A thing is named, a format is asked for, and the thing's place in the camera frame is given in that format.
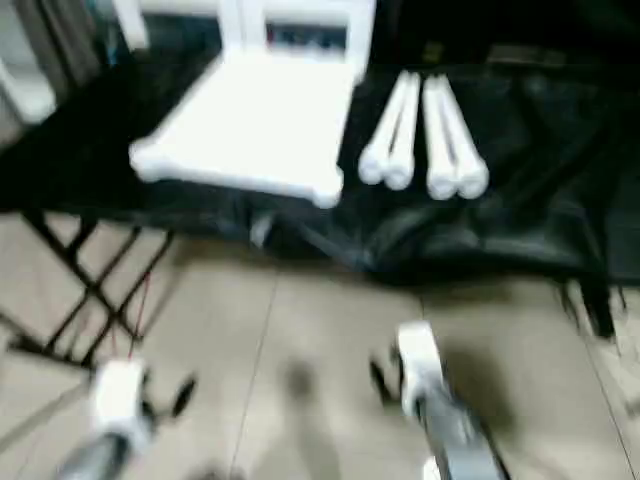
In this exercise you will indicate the black folding table frame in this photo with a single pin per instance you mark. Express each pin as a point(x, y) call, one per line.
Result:
point(90, 280)

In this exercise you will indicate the grey curtain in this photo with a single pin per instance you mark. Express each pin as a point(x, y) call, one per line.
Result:
point(55, 40)

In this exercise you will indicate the white cabinet with glass doors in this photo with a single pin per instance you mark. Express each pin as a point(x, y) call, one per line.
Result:
point(300, 20)

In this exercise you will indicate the black backdrop cloth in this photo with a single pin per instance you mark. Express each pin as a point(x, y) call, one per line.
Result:
point(500, 25)

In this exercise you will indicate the white plastic table leg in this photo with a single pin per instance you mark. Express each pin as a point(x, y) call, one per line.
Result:
point(404, 145)
point(440, 145)
point(465, 145)
point(385, 130)

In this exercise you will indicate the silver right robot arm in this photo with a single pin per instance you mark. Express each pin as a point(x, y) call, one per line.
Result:
point(460, 440)

